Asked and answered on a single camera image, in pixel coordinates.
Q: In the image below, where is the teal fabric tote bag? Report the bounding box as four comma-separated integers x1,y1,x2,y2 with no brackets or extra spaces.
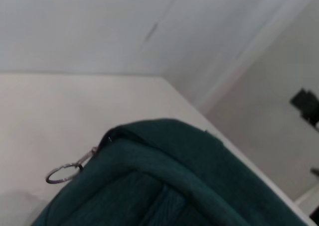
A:
31,117,311,226

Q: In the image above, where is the black background device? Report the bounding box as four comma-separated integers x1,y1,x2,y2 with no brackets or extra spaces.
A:
289,88,319,131

